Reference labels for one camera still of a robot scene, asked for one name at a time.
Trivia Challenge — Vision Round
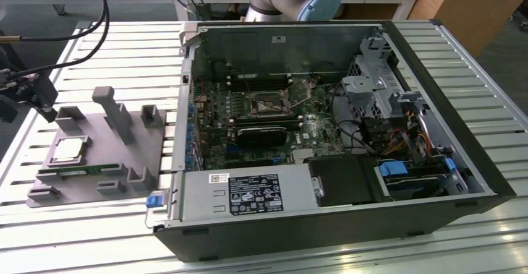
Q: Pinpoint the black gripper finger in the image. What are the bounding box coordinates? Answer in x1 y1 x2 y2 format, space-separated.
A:
29 73 58 124
0 93 18 123

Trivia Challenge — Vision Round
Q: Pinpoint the silver CPU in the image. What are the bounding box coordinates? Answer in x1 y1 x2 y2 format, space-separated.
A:
54 137 85 161

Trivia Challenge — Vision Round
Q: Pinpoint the metal socket cover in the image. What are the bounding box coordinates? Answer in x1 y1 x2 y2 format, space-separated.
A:
283 76 321 110

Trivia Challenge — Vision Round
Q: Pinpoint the CPU socket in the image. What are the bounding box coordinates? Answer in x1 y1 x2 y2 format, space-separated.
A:
245 90 294 116

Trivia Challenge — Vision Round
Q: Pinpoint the grey parts rack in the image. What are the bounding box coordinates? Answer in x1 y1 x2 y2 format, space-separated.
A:
25 85 169 209

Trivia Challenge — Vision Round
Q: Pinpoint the green RAM stick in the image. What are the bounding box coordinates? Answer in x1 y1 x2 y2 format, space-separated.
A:
37 161 121 176

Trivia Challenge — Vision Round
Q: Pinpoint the blue case latch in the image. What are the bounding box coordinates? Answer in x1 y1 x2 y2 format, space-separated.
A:
145 194 165 209

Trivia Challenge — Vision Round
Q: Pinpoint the silver power supply unit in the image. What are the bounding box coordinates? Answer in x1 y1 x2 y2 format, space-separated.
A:
163 163 327 229

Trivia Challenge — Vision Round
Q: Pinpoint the black graphics card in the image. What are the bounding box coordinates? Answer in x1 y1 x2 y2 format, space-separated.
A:
226 124 289 148

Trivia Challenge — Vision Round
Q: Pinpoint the small silver heat sink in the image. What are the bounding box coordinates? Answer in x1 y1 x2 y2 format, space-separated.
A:
290 149 314 164

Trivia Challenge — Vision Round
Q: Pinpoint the green motherboard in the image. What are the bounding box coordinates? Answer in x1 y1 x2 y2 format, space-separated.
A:
189 76 351 170

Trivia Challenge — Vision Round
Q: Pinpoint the black PC case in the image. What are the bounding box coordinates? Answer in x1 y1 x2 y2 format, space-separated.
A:
150 19 517 263

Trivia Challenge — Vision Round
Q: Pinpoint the metal drive cage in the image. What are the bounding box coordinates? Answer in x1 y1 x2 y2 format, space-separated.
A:
338 36 430 124

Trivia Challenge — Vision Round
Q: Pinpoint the black plastic shroud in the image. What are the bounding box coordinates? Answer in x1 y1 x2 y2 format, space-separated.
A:
306 154 391 208

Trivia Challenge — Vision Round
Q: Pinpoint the blue disk carrier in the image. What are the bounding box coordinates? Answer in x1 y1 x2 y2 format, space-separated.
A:
375 158 449 201

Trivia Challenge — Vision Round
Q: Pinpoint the wooden cabinet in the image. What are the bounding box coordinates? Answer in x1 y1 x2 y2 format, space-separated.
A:
410 0 528 59

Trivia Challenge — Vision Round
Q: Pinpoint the coloured wire bundle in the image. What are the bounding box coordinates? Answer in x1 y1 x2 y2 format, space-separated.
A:
379 109 434 164

